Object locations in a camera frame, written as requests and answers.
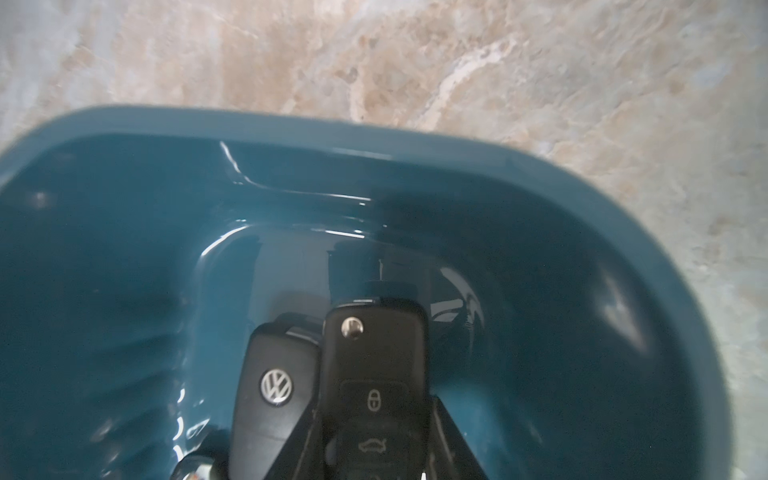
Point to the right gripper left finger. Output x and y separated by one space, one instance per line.
302 455

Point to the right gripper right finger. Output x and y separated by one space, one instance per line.
448 454

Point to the black VW key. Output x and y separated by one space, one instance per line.
278 380

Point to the teal plastic storage box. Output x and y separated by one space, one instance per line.
141 247

